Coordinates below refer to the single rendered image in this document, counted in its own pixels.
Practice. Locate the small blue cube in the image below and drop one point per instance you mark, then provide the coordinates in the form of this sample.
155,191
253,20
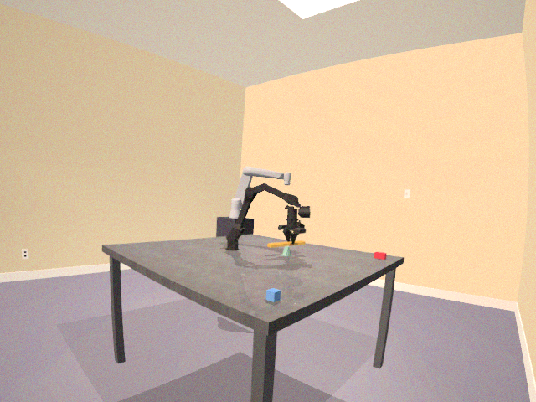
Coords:
273,295

